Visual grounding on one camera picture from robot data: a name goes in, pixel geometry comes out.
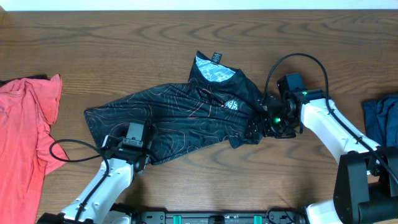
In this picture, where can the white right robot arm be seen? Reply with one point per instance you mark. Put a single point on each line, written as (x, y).
(365, 189)

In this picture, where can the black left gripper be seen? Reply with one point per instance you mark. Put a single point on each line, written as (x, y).
(147, 150)

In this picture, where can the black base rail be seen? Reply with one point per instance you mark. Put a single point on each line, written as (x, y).
(277, 216)

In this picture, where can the black orange-patterned shirt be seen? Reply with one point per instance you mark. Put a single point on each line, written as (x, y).
(217, 104)

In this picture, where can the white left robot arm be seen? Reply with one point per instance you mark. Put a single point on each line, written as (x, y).
(122, 158)

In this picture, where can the dark blue folded cloth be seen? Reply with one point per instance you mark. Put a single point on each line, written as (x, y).
(380, 118)

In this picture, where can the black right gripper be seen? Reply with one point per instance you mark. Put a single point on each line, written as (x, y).
(267, 131)

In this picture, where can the red shirt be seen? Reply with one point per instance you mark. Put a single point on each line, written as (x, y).
(29, 107)

